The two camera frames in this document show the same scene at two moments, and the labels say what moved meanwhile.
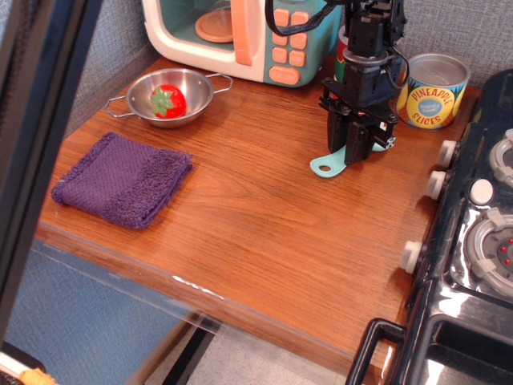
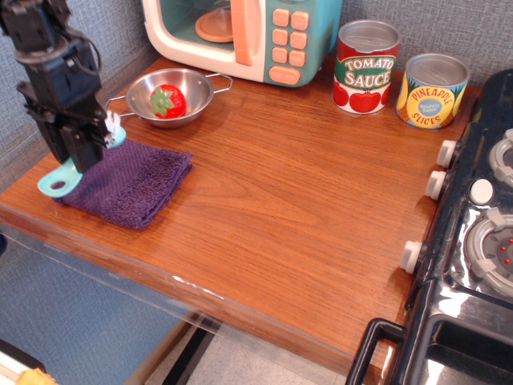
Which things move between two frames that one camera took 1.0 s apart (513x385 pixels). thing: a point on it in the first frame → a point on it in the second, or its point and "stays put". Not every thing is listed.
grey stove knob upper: x=446 y=152 stays put
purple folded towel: x=126 y=180 stays put
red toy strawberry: x=167 y=101 stays put
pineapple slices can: x=434 y=96 stays put
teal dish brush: x=324 y=165 → x=67 y=177
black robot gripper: x=374 y=70 → x=61 y=80
